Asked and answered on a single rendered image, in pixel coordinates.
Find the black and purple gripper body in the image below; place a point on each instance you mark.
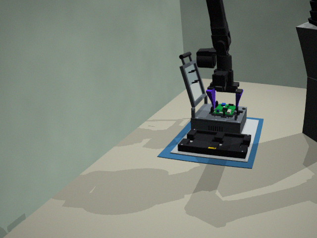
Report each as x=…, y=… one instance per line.
x=229, y=89

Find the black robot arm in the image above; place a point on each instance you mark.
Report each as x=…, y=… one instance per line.
x=221, y=40

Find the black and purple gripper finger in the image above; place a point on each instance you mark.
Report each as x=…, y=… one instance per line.
x=211, y=95
x=237, y=98

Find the green circuit board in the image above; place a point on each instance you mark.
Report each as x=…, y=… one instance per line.
x=229, y=109

